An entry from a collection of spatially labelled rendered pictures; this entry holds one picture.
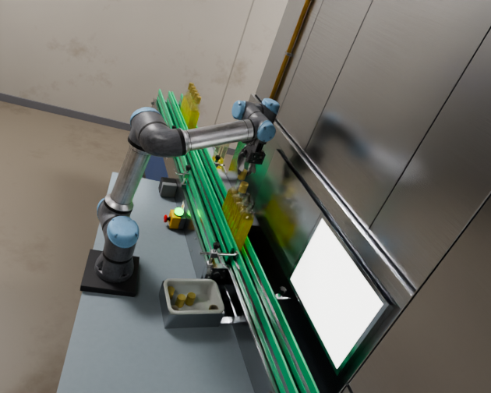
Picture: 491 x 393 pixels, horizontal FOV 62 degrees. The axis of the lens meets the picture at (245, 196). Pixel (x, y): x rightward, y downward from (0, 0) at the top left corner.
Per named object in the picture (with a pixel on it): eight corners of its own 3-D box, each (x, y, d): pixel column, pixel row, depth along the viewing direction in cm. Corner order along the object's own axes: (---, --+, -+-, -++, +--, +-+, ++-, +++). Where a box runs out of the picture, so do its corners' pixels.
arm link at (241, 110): (246, 109, 152) (270, 112, 158) (234, 95, 160) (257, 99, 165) (239, 127, 156) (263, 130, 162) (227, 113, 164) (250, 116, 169)
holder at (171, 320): (231, 326, 164) (237, 313, 160) (164, 328, 153) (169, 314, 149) (220, 294, 177) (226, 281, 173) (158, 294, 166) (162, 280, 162)
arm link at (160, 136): (146, 143, 129) (279, 118, 148) (137, 125, 137) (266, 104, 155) (149, 171, 137) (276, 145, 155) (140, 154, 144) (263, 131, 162)
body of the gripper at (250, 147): (245, 164, 173) (255, 139, 167) (240, 154, 179) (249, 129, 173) (261, 166, 176) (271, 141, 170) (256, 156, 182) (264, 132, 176)
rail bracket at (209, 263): (233, 269, 172) (242, 247, 166) (196, 268, 165) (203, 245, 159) (231, 264, 175) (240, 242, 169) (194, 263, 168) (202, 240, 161)
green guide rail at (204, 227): (212, 261, 172) (217, 247, 168) (210, 261, 172) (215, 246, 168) (157, 98, 306) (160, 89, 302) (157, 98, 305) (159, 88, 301)
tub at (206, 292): (220, 326, 162) (226, 311, 157) (164, 328, 152) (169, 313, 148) (210, 292, 175) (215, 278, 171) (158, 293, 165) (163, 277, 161)
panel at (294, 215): (344, 375, 132) (397, 304, 115) (337, 377, 131) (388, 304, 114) (256, 209, 201) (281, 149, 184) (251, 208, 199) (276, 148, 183)
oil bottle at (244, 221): (240, 253, 184) (256, 215, 174) (229, 252, 182) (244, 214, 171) (237, 244, 189) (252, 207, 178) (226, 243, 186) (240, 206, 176)
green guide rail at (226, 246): (227, 261, 175) (234, 248, 171) (226, 261, 175) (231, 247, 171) (167, 100, 309) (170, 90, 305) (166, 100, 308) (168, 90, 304)
